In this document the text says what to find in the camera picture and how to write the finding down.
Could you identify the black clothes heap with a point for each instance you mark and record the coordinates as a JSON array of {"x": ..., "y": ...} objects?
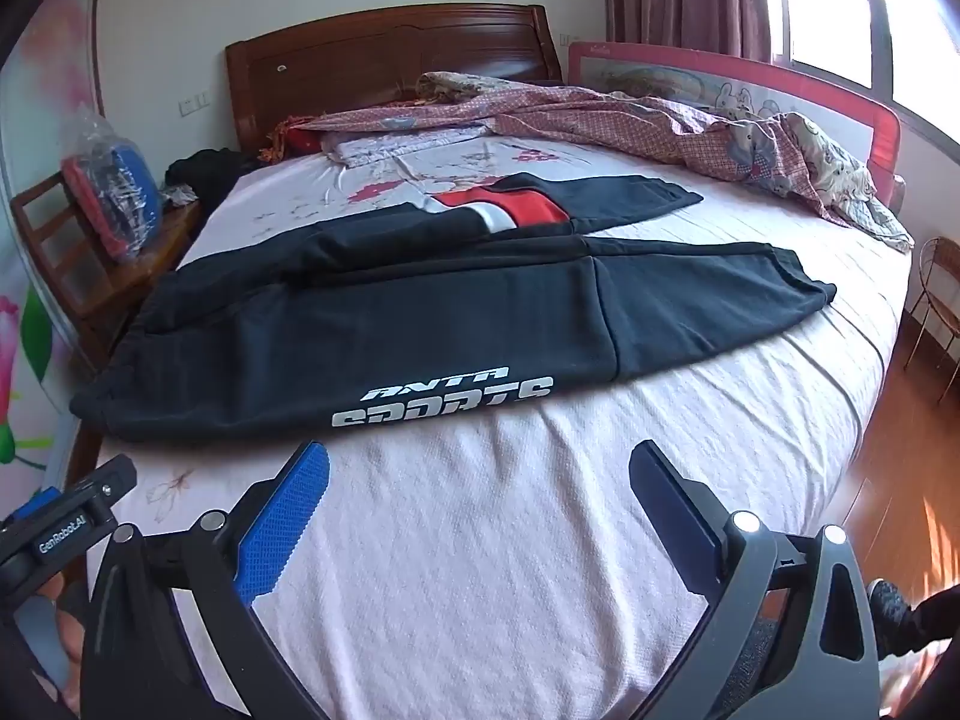
[{"x": 206, "y": 172}]

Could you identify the person's dark trouser leg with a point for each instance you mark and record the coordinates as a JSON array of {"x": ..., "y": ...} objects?
[{"x": 937, "y": 615}]

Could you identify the person's left hand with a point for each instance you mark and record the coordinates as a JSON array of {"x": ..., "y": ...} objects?
[{"x": 66, "y": 622}]

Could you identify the window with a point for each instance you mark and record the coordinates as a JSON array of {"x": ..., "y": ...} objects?
[{"x": 847, "y": 7}]

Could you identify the wooden headboard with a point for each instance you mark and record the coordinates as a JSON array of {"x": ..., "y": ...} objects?
[{"x": 390, "y": 67}]

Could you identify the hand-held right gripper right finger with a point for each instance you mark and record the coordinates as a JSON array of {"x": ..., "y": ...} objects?
[{"x": 675, "y": 514}]

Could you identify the person's dark shoe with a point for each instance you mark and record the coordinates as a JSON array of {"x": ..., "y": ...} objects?
[{"x": 892, "y": 615}]

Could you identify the plastic bag of clothes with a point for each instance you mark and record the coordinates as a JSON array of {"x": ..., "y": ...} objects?
[{"x": 112, "y": 195}]

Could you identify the floral wardrobe door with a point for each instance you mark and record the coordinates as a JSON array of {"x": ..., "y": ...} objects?
[{"x": 30, "y": 277}]

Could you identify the pink floral pillow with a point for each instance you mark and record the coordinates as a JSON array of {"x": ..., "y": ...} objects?
[{"x": 397, "y": 146}]

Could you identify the red bed guard rail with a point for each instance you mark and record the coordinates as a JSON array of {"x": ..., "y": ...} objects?
[{"x": 750, "y": 86}]

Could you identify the white floral bed sheet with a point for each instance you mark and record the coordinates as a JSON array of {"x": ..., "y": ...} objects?
[{"x": 487, "y": 540}]

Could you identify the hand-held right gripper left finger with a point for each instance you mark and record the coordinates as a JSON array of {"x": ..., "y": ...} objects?
[{"x": 289, "y": 517}]

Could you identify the black pants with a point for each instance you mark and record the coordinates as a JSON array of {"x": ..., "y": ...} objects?
[{"x": 420, "y": 300}]

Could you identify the wooden chair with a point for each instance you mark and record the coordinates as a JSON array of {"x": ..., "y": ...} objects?
[{"x": 105, "y": 292}]

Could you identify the white wall socket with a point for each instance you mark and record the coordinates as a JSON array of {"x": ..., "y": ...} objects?
[{"x": 193, "y": 105}]

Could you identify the pink patterned quilt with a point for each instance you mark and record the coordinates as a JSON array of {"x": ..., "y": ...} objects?
[{"x": 675, "y": 127}]

